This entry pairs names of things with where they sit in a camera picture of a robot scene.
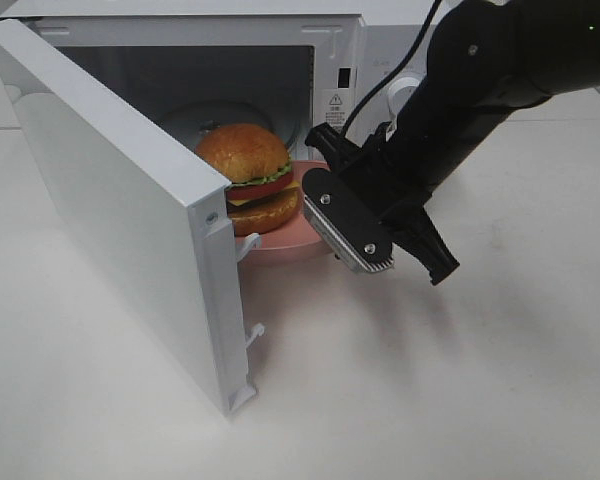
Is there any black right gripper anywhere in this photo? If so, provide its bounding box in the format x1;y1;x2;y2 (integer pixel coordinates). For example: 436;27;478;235
305;122;459;285

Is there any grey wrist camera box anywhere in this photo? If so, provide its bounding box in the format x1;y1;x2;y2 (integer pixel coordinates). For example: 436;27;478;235
301;168;394;274

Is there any white microwave oven body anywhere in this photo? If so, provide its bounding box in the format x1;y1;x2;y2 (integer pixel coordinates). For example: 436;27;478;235
0;1;428;160

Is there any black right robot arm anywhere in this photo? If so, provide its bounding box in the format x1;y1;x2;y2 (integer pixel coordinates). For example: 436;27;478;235
302;1;600;284

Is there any burger with lettuce and cheese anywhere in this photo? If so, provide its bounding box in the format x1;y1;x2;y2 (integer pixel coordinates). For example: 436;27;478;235
195;123;299;237

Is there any pink round plate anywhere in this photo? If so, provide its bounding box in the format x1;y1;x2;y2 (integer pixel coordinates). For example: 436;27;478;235
226;161;329;266

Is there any white warning label sticker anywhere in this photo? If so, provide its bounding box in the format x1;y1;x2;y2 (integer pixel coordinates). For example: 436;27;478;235
319;88;353;131

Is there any white microwave door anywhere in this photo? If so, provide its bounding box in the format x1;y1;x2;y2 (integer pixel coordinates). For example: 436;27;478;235
0;19;255;414

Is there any glass microwave turntable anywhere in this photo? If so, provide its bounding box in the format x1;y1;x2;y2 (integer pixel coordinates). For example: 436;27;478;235
157;100;300;151

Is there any upper white microwave knob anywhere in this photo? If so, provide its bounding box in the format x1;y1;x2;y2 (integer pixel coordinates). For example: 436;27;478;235
386;75;421;118

